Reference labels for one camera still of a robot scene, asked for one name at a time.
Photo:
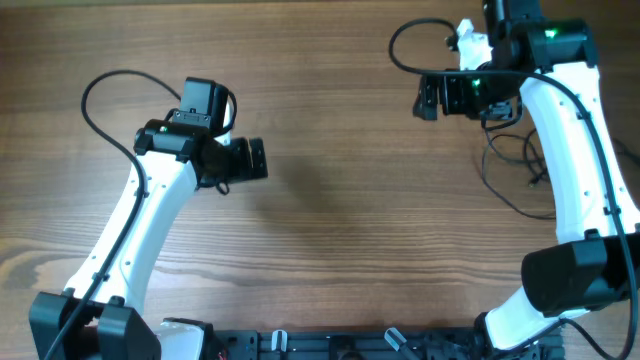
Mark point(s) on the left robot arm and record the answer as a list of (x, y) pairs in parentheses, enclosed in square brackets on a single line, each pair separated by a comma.
[(98, 314)]

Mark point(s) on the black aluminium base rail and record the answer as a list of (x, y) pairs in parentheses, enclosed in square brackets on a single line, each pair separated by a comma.
[(431, 344)]

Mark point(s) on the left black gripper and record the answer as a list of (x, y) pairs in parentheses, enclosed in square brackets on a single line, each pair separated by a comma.
[(243, 167)]

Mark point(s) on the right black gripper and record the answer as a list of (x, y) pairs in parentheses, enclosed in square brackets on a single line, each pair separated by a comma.
[(454, 103)]

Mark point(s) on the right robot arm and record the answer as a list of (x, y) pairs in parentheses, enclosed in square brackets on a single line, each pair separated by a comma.
[(524, 62)]

